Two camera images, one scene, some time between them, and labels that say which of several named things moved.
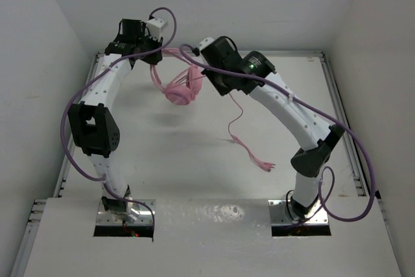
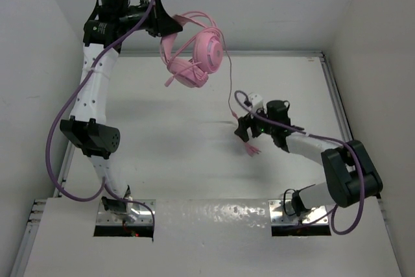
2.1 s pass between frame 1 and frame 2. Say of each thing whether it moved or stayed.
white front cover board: stayed
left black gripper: moved
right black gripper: moved
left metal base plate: stayed
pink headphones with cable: moved
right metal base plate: stayed
